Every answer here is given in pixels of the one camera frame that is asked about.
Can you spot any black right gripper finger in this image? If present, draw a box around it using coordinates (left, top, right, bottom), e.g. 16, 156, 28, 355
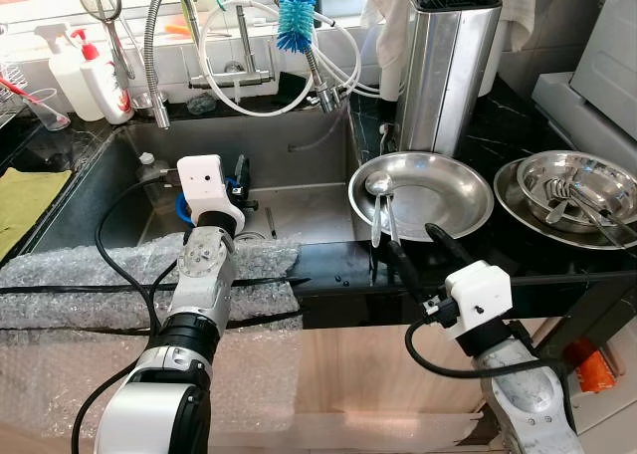
384, 237, 424, 301
426, 223, 477, 272

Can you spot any steel bowl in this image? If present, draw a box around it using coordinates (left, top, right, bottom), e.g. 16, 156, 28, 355
516, 150, 637, 223

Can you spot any steel kitchen sink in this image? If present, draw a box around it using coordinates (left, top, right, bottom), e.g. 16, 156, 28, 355
25, 111, 399, 261

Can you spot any blue plastic bowl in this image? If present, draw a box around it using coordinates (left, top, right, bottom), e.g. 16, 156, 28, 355
175, 175, 252, 224

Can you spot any blue grey scrub cloth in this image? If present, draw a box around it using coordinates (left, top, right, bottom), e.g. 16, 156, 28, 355
187, 93, 220, 116

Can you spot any wooden cabinet front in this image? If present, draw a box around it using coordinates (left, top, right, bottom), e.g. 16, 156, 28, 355
204, 315, 558, 454

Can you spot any white plastic tube hoop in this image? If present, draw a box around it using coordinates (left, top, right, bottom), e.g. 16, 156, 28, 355
197, 21, 292, 118

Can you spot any steel flexible spray faucet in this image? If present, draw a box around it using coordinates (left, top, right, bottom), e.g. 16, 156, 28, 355
144, 0, 205, 128

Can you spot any steel fork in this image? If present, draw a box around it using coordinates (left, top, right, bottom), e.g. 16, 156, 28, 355
542, 170, 598, 226

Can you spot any black cabinet end panel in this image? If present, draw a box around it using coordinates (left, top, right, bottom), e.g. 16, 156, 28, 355
528, 270, 637, 375

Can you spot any white red pump bottle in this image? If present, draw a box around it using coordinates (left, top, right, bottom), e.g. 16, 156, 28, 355
72, 28, 135, 126

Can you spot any blue bottle brush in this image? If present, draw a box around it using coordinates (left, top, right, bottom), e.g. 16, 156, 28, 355
275, 0, 318, 55

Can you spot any long steel cutlery piece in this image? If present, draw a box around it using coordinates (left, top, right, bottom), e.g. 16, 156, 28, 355
572, 190, 637, 251

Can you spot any thin white plastic tube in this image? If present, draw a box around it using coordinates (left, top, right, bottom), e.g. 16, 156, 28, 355
287, 11, 387, 102

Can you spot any orange plastic item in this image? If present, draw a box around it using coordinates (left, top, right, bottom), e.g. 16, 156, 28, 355
562, 340, 608, 395

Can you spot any steel knife block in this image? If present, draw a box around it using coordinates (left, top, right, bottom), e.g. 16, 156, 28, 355
396, 1, 504, 158

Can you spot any white spray bottle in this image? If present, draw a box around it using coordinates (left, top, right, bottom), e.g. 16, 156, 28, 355
35, 24, 101, 123

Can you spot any clear bubble wrap sheet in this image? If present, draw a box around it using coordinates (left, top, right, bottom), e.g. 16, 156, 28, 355
0, 235, 305, 445

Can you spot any clear glass tumbler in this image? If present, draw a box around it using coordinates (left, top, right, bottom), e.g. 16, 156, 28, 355
18, 88, 73, 132

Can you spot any yellow green dish cloth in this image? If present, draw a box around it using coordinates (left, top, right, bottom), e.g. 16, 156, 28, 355
0, 167, 73, 261

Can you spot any white ribbed appliance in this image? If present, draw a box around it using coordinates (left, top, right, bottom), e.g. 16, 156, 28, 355
532, 0, 637, 171

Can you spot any steel wall mixer tap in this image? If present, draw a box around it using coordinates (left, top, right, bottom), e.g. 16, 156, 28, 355
187, 0, 344, 114

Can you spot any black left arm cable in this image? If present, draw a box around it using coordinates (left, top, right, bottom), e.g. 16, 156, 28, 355
70, 170, 185, 454

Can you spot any orange handled tool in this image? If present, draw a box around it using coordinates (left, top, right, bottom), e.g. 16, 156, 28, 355
164, 16, 192, 37

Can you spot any wire dish rack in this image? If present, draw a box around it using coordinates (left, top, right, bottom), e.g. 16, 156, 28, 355
0, 51, 29, 126

